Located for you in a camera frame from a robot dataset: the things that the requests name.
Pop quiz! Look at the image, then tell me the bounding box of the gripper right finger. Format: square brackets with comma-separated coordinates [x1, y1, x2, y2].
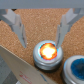
[55, 7, 84, 50]

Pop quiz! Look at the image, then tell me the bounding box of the wooden drawer box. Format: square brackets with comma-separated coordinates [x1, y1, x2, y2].
[0, 44, 60, 84]

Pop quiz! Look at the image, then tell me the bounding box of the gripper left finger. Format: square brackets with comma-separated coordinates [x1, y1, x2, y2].
[0, 8, 28, 49]

